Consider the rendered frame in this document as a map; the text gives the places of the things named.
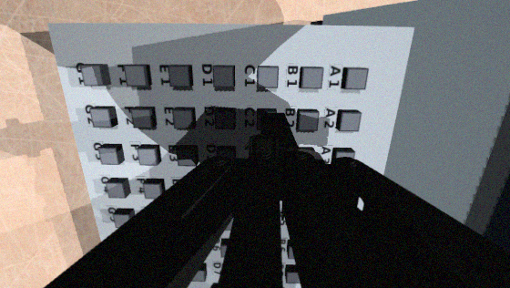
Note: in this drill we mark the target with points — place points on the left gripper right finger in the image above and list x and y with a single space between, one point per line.
418 244

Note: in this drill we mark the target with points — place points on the grey box-shaped cabinet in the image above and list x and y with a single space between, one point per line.
136 92

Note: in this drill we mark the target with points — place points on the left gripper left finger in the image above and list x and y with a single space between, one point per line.
165 244

